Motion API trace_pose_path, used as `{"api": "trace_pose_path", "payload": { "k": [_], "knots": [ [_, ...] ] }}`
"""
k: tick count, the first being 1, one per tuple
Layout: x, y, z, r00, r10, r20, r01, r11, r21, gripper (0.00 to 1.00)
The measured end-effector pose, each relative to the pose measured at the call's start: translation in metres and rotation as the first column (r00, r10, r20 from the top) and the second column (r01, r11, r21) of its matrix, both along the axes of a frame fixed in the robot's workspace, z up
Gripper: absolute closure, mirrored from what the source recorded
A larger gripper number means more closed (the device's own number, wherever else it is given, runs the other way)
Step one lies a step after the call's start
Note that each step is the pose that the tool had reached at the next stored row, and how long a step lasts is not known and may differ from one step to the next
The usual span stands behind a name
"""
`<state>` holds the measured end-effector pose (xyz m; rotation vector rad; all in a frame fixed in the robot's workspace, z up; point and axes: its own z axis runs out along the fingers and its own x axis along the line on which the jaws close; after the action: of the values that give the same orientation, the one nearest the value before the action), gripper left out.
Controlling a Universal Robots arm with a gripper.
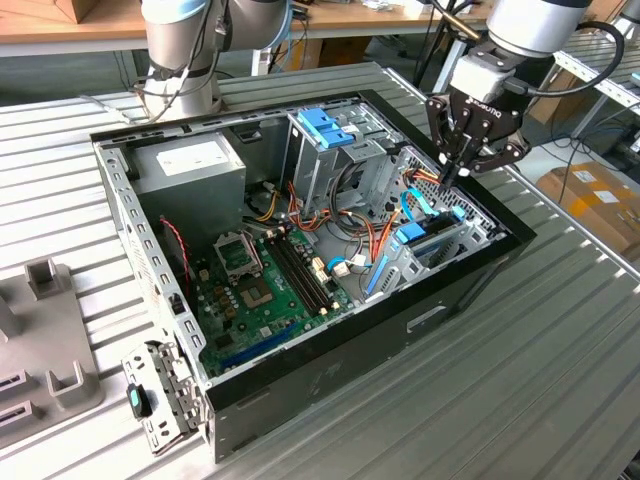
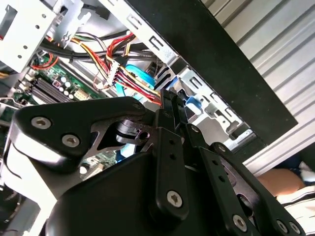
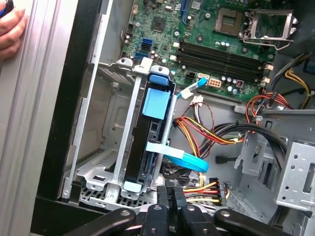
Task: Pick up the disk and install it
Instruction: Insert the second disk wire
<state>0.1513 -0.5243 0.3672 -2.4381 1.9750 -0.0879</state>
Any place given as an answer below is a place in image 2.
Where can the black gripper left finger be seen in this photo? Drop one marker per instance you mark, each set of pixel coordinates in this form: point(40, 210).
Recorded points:
point(73, 118)

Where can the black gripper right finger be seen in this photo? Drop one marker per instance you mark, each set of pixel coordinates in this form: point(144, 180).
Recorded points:
point(216, 177)

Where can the hard disk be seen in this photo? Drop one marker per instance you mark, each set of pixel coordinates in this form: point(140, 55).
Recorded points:
point(194, 104)

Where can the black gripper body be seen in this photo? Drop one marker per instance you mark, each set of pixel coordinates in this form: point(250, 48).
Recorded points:
point(110, 201)

